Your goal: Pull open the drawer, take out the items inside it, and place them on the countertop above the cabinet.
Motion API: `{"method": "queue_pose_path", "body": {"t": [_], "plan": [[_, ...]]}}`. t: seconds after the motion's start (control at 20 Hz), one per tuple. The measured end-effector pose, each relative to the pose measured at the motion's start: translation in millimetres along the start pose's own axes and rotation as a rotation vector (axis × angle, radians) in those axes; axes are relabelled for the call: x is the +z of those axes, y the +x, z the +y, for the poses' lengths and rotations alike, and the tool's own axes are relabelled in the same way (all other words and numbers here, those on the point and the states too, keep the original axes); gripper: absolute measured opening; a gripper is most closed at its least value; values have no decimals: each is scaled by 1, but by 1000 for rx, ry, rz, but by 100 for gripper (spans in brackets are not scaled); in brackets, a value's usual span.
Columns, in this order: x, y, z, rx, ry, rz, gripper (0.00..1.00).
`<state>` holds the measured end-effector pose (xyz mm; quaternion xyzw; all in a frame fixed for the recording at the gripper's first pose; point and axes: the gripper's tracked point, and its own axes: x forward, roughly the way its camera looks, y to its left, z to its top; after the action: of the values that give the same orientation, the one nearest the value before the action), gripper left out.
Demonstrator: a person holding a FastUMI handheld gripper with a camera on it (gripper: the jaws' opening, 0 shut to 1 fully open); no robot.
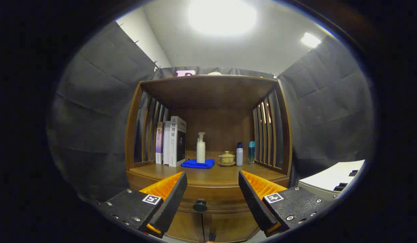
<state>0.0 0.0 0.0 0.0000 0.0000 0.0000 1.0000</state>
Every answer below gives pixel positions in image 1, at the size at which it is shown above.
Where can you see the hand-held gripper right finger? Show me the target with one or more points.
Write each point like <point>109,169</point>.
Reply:
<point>254,199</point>

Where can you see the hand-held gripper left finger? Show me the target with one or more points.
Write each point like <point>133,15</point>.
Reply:
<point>171,199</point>

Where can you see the brown wooden drawer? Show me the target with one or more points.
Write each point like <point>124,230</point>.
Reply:
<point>221,199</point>

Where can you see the wooden countertop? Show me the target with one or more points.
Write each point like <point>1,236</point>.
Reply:
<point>221,173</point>

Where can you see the brown wooden cabinet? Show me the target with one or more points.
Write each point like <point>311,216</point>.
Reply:
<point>208,94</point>

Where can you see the blue folded cloth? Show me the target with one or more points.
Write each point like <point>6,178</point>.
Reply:
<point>198,164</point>

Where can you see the clear blue bottle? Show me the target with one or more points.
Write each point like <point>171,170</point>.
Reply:
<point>251,153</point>

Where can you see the white bottle with blue cap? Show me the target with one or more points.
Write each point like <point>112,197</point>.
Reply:
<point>239,155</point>

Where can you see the yellow lidded tea cup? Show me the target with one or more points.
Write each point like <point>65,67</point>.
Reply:
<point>226,158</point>

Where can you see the thin white book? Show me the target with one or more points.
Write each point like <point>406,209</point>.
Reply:
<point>166,145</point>

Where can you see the white pump bottle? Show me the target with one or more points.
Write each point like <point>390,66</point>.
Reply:
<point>201,152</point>

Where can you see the thick white book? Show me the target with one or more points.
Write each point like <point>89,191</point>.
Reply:
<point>174,141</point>

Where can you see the purple book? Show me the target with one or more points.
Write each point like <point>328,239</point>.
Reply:
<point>159,141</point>

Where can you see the rectangular ceiling light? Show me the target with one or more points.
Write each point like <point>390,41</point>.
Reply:
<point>310,40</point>

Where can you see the round ceiling light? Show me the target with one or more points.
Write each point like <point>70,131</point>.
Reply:
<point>221,17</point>

